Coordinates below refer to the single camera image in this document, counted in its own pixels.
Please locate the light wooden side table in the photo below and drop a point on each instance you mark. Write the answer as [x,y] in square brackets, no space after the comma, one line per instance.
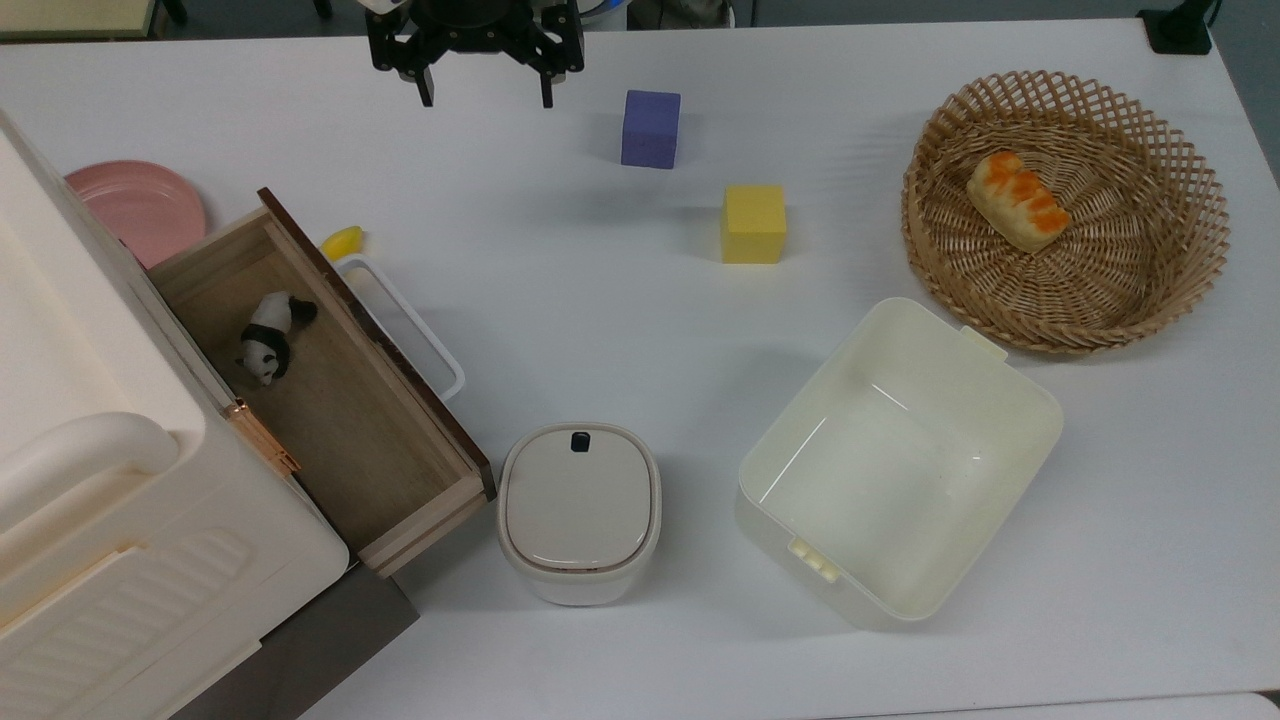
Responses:
[70,15]

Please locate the black table clamp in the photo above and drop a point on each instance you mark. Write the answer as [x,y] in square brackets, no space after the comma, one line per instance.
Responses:
[1178,25]

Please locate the cream plastic storage box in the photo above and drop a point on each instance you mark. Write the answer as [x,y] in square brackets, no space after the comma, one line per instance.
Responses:
[90,500]

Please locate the panda toy figure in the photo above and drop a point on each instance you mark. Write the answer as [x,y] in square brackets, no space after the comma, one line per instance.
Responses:
[268,340]

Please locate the purple foam cube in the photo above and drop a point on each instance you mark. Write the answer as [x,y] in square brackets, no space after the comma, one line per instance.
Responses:
[650,130]

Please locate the toy bread loaf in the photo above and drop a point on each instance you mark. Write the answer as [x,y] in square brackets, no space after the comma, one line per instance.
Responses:
[1018,200]

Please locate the woven wicker basket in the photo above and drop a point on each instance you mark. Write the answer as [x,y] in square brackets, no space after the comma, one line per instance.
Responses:
[1130,270]

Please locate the dark wooden drawer cabinet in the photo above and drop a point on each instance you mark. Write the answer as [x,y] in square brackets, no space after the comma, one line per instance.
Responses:
[320,635]

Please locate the yellow toy banana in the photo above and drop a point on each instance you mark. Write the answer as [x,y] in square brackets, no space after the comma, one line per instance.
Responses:
[343,243]

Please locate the cream lidded canister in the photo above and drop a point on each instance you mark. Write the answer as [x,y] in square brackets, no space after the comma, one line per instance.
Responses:
[578,510]

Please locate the pink plastic plate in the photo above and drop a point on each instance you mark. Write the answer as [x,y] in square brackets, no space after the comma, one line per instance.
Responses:
[140,205]

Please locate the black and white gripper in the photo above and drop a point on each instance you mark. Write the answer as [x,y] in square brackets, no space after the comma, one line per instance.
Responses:
[478,38]

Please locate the yellow foam cube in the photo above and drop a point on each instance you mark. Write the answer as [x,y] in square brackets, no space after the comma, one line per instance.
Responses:
[753,225]

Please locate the cream open plastic bin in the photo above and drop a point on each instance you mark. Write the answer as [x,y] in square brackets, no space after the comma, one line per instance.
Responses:
[890,490]

